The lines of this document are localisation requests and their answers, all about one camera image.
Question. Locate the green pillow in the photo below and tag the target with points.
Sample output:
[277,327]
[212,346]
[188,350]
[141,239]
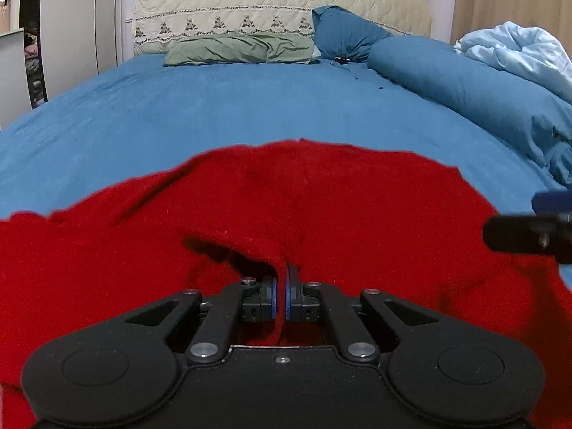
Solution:
[241,48]

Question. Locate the light blue duvet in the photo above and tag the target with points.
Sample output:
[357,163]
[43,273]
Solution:
[520,49]

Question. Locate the blue pillow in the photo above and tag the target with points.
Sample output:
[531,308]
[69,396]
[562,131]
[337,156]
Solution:
[344,33]

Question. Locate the blue bed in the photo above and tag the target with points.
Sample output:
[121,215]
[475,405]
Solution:
[187,111]

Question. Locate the blue bolster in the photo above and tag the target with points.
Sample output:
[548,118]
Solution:
[469,85]

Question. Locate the cream quilted headboard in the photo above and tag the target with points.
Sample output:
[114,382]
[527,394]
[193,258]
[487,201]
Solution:
[268,4]

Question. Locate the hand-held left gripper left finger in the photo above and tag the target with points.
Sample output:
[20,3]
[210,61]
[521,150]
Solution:
[270,297]

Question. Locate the white desk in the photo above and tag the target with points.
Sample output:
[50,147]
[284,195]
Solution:
[11,76]

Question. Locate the red knitted garment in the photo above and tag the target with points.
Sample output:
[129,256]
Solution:
[339,214]

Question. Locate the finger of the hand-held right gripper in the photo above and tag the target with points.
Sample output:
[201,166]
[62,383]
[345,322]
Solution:
[527,234]

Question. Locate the white wardrobe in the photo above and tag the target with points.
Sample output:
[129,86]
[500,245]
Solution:
[73,22]

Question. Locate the beige curtain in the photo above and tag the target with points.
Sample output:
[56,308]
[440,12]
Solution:
[505,0]

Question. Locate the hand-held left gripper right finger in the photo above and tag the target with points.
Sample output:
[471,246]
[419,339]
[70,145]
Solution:
[293,297]

